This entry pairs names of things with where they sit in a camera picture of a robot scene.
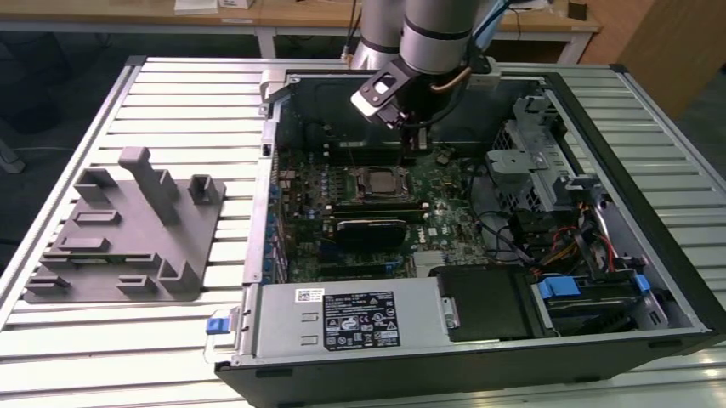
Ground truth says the metal socket cover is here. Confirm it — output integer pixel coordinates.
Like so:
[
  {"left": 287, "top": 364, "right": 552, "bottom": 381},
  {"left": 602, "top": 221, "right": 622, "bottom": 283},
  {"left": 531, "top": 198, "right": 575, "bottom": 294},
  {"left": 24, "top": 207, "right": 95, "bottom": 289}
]
[{"left": 355, "top": 167, "right": 412, "bottom": 200}]

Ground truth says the silver CPU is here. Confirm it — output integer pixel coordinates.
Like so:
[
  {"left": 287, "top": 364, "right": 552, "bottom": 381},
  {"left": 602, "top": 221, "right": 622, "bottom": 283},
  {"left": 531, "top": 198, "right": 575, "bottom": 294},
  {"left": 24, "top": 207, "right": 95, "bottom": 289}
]
[{"left": 365, "top": 171, "right": 399, "bottom": 193}]

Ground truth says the CPU socket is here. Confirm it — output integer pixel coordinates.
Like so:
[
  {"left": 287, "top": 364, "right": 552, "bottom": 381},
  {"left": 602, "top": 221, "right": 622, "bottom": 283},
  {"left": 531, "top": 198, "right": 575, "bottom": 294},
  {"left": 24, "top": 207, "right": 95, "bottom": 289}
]
[{"left": 351, "top": 166, "right": 414, "bottom": 201}]

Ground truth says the green motherboard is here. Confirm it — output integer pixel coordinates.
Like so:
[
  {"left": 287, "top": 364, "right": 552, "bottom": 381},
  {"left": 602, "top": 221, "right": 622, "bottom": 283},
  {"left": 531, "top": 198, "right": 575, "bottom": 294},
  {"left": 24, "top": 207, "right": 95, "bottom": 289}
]
[{"left": 271, "top": 142, "right": 532, "bottom": 285}]

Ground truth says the grey metal drive cage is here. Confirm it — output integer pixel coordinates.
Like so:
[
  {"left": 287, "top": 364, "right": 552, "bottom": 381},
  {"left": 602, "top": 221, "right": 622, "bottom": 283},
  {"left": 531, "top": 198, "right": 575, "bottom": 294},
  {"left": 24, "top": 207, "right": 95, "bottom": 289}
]
[{"left": 484, "top": 95, "right": 578, "bottom": 213}]

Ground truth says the black graphics card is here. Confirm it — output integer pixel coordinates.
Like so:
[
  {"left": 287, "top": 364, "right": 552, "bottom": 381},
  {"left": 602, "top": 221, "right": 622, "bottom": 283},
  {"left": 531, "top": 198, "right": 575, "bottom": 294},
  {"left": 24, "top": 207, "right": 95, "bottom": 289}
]
[{"left": 333, "top": 218, "right": 407, "bottom": 248}]

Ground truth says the small silver heatsink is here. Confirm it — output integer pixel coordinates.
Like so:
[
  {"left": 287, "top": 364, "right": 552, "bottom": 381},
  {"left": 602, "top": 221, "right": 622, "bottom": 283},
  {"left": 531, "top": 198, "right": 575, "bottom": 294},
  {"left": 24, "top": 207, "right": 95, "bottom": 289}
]
[{"left": 412, "top": 250, "right": 448, "bottom": 278}]

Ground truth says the black expansion slot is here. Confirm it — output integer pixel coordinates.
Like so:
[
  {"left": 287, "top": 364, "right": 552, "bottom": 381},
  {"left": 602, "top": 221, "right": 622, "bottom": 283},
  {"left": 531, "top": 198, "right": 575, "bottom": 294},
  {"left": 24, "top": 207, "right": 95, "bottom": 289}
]
[{"left": 316, "top": 263, "right": 388, "bottom": 277}]

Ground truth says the black plastic shroud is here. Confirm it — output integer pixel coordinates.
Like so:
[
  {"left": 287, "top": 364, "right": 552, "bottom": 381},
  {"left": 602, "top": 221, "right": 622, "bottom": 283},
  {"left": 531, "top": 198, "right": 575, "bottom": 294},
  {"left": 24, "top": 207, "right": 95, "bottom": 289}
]
[{"left": 430, "top": 265, "right": 555, "bottom": 343}]

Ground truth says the blue disk carrier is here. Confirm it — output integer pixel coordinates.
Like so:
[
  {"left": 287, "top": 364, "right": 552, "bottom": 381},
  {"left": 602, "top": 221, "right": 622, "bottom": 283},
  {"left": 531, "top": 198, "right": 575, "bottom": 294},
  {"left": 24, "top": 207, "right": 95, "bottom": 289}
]
[{"left": 538, "top": 274, "right": 652, "bottom": 301}]

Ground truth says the silver power supply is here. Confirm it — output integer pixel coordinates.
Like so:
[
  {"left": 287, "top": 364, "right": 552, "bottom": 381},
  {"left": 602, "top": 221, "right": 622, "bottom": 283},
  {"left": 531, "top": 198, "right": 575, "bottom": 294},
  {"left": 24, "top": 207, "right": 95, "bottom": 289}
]
[{"left": 252, "top": 278, "right": 456, "bottom": 359}]

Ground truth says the wooden cabinet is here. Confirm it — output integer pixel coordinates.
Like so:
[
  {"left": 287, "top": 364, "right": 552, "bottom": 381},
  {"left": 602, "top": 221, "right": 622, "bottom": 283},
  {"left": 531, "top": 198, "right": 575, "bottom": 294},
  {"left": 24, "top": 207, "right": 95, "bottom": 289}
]
[{"left": 580, "top": 0, "right": 726, "bottom": 118}]

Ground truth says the black hard disk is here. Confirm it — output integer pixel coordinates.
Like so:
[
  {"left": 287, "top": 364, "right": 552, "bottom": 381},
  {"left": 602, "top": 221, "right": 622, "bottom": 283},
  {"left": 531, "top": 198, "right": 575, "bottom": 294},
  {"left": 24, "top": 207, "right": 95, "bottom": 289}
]
[{"left": 547, "top": 284, "right": 647, "bottom": 335}]

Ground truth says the grey parts rack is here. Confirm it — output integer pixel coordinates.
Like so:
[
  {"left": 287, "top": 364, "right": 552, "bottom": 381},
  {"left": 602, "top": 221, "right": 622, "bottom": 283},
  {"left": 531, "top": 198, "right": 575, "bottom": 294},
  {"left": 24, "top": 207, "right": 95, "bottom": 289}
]
[{"left": 21, "top": 146, "right": 228, "bottom": 303}]

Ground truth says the wooden desk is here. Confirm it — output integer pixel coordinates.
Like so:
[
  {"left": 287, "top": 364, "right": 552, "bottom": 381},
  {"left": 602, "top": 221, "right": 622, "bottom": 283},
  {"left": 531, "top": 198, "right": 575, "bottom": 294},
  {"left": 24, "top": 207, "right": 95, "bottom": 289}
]
[{"left": 0, "top": 0, "right": 602, "bottom": 65}]

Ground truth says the black PC case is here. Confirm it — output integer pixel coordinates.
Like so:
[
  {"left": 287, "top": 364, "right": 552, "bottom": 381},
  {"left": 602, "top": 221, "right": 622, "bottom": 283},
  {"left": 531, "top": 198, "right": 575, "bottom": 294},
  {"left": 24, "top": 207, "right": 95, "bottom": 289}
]
[{"left": 213, "top": 63, "right": 726, "bottom": 408}]

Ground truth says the grey metal stand foot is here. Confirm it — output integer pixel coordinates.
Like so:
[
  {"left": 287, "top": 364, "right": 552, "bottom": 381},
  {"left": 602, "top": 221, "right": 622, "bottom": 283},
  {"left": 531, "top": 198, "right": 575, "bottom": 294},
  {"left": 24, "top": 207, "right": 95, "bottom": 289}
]
[{"left": 0, "top": 138, "right": 24, "bottom": 173}]

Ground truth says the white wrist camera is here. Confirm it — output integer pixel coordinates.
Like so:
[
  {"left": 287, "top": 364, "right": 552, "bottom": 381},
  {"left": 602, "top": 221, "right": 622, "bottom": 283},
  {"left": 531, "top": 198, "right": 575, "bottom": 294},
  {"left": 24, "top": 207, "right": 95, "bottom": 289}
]
[{"left": 349, "top": 67, "right": 411, "bottom": 128}]

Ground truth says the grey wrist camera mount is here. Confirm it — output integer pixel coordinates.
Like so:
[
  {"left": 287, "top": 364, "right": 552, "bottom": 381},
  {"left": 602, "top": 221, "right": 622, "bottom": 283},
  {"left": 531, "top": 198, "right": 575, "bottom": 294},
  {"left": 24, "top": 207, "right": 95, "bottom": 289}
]
[{"left": 467, "top": 60, "right": 503, "bottom": 89}]

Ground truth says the coloured wire bundle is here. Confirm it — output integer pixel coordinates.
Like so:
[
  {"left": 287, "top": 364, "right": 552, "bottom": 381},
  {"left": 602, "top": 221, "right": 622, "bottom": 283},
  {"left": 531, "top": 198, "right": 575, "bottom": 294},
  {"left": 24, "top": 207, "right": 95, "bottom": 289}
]
[{"left": 532, "top": 224, "right": 594, "bottom": 267}]

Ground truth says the red wire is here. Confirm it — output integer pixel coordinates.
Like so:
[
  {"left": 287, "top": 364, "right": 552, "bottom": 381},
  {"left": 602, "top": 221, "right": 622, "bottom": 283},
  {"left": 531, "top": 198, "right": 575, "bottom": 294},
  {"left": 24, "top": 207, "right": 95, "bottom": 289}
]
[{"left": 600, "top": 235, "right": 618, "bottom": 273}]

